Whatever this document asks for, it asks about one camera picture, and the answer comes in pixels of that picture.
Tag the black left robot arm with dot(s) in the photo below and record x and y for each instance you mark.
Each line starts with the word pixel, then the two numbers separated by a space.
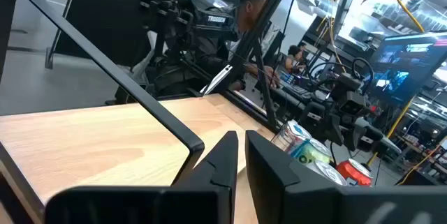
pixel 345 84

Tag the black room divider panel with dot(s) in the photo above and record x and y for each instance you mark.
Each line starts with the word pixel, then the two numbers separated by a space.
pixel 115 11

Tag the computer monitor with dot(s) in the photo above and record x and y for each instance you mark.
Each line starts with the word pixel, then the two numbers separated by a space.
pixel 408 63

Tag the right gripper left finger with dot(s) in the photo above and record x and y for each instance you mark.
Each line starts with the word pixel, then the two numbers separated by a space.
pixel 209 199

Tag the white cloth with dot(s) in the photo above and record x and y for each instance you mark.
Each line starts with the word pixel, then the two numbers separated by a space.
pixel 143 63

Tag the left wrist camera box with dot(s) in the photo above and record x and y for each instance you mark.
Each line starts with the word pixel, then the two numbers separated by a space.
pixel 351 107

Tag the light green can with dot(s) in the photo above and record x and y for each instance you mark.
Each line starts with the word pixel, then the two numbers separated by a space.
pixel 309 152

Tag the white and blue can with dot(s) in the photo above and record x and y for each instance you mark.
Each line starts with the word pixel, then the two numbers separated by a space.
pixel 291 135

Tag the white flat strip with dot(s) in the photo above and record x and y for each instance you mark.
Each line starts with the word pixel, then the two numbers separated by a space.
pixel 216 79

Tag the black aluminium table frame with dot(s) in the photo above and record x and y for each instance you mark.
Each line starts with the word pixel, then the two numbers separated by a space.
pixel 244 42

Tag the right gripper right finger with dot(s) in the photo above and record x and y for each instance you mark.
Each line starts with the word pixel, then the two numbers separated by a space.
pixel 279 199

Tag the silver soda can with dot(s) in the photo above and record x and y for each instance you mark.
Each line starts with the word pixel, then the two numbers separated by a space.
pixel 326 172

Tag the black keyboard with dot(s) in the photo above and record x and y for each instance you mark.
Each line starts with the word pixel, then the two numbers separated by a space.
pixel 297 89

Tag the person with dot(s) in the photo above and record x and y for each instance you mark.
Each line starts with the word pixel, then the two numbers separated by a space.
pixel 292 59
pixel 302 46
pixel 249 0

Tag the red soda can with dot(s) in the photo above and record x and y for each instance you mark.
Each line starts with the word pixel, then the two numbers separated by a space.
pixel 354 173

